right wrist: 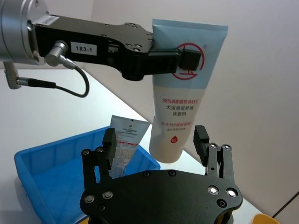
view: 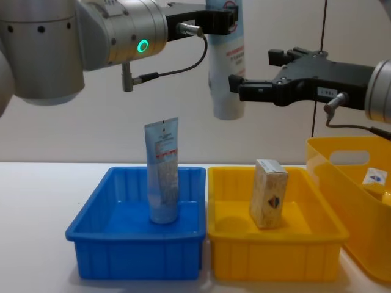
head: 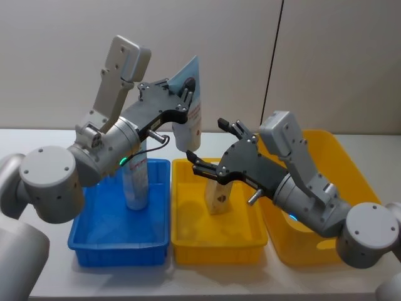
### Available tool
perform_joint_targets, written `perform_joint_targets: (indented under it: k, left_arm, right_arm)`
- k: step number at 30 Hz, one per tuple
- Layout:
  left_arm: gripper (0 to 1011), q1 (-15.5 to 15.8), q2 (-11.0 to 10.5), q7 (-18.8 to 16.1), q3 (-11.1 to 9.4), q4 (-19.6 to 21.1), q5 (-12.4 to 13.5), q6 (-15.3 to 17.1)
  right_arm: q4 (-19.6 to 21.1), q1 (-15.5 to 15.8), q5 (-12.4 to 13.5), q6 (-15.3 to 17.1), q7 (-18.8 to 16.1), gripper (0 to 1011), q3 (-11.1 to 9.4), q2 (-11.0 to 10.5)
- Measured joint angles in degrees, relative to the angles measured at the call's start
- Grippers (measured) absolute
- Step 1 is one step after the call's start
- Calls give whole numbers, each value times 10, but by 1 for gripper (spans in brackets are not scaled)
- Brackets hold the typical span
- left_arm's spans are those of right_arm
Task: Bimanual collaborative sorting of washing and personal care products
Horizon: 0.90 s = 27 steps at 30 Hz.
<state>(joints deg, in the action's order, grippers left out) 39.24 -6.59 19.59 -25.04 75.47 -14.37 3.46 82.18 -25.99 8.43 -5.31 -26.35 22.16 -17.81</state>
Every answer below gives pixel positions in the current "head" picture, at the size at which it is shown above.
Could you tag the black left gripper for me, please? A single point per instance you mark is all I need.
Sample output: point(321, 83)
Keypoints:
point(156, 103)

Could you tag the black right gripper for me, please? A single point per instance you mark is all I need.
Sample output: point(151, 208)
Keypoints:
point(247, 163)

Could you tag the pale blue white squeeze tube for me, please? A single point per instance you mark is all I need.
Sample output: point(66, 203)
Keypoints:
point(190, 133)

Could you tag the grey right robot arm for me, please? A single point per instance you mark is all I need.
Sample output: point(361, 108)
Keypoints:
point(366, 229)

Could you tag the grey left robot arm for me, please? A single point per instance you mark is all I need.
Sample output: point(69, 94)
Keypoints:
point(47, 175)

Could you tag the pale wooden block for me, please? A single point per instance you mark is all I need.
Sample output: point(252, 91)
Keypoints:
point(219, 200)

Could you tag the small yellow plastic bin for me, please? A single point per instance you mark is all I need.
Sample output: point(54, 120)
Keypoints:
point(194, 232)

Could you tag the white silver spray can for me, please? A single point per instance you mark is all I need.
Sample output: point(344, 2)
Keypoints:
point(134, 188)

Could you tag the large yellow plastic bin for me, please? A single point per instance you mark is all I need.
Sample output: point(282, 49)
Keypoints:
point(344, 163)

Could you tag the blue plastic bin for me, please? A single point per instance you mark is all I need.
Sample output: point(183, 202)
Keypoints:
point(116, 225)

